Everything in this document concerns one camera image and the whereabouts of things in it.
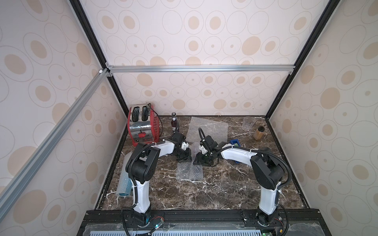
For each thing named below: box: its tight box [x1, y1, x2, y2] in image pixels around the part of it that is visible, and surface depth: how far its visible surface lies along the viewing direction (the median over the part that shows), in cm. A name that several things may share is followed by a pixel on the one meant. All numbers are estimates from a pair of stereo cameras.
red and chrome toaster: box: [127, 103, 161, 148], surface depth 97 cm
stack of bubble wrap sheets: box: [185, 116, 229, 146], surface depth 115 cm
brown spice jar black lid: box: [252, 125, 266, 141], surface depth 105 cm
